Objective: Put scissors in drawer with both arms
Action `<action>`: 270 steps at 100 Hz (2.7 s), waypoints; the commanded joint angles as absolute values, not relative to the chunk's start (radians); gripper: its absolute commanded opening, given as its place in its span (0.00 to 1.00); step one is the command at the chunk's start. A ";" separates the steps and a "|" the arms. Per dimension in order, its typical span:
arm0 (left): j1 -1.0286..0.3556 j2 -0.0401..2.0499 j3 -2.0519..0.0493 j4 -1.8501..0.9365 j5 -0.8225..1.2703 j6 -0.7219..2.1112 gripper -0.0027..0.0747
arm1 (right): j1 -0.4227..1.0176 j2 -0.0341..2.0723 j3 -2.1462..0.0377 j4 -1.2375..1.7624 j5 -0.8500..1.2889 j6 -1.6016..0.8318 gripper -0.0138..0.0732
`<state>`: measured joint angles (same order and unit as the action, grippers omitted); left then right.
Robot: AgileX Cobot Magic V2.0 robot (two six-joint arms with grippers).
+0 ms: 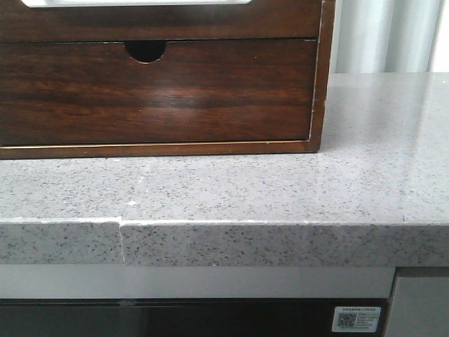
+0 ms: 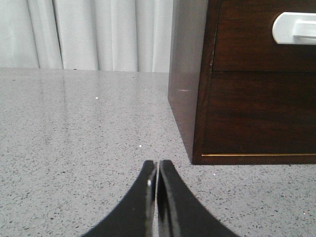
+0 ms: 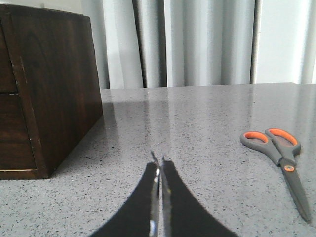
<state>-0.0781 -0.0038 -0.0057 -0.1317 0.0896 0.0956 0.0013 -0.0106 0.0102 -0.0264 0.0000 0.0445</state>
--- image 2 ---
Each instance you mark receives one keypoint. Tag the white drawer handle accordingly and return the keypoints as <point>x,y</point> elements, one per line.
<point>295,28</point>

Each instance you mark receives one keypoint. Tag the wooden drawer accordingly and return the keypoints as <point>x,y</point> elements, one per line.
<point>261,113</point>
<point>244,40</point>

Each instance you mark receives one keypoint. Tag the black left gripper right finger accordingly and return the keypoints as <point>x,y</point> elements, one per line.
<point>180,214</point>

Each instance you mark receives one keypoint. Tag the white curtain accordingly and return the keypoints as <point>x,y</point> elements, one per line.
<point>108,35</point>

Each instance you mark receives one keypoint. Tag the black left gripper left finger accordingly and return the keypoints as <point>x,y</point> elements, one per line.
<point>133,216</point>

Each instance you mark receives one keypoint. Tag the dark wooden drawer cabinet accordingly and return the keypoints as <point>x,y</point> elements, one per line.
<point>194,31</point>

